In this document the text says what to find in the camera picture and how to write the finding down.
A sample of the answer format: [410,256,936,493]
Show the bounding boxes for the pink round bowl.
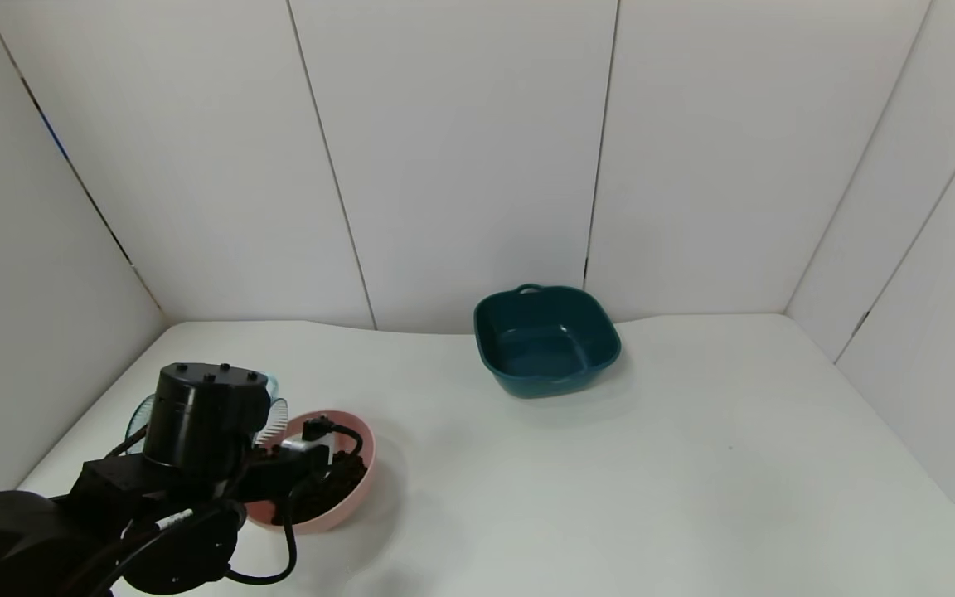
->
[241,410,378,533]

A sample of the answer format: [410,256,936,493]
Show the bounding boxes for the brown solid pieces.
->
[277,452,369,525]

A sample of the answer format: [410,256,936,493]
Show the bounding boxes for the teal square bowl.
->
[473,284,622,400]

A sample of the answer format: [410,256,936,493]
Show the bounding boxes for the black camera cable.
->
[225,421,365,586]

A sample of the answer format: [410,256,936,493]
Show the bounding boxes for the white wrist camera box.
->
[282,418,339,467]

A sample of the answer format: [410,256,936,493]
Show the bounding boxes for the ribbed clear blue cup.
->
[124,373,290,455]

